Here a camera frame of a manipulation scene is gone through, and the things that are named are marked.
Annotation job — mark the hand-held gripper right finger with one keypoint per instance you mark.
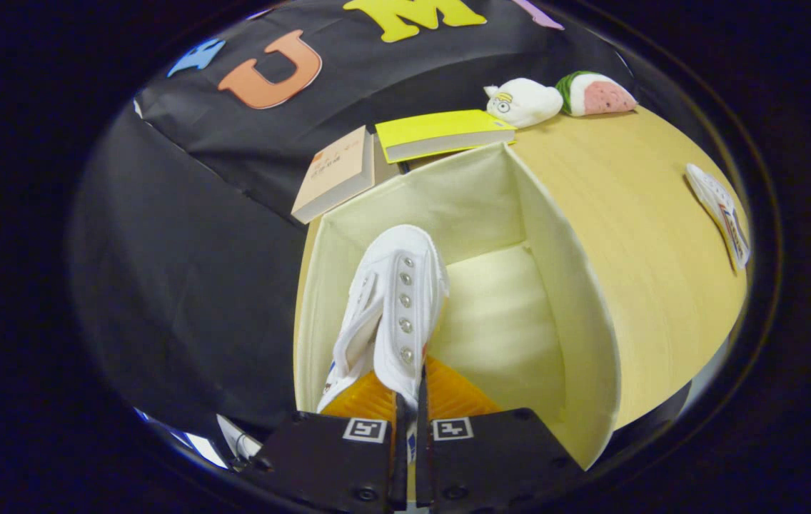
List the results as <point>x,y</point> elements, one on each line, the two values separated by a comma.
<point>491,464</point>

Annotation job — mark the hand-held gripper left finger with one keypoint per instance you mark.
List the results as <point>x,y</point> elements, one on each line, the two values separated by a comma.
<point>334,464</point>

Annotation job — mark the green fabric storage box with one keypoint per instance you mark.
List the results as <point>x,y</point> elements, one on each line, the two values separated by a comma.
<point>491,321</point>

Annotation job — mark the white canvas shoe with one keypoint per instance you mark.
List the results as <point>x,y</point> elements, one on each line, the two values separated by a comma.
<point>395,285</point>
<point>723,214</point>

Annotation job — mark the black backdrop cloth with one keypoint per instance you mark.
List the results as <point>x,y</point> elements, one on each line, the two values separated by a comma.
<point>184,250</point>

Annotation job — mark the yellow book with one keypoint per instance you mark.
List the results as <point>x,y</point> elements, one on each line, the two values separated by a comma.
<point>434,128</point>

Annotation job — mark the white plush toy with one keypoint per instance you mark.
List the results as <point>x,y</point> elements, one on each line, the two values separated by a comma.
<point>527,103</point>

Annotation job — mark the watermelon slice plush toy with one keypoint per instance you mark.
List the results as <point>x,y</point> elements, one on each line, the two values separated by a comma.
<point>605,96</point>

